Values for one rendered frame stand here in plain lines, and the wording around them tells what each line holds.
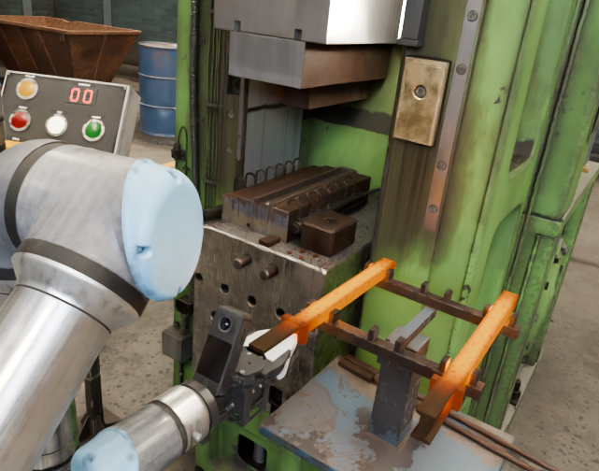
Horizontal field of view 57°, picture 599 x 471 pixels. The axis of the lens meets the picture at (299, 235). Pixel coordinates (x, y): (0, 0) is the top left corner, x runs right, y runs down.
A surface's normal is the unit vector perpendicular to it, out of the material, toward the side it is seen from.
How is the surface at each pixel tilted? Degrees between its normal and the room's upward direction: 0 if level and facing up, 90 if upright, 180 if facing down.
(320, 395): 0
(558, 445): 0
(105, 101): 60
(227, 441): 90
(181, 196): 86
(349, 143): 90
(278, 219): 90
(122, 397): 0
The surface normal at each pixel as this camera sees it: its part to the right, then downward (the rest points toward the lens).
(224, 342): -0.44, -0.18
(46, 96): -0.08, -0.13
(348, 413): 0.10, -0.92
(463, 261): -0.55, 0.28
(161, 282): 0.96, 0.12
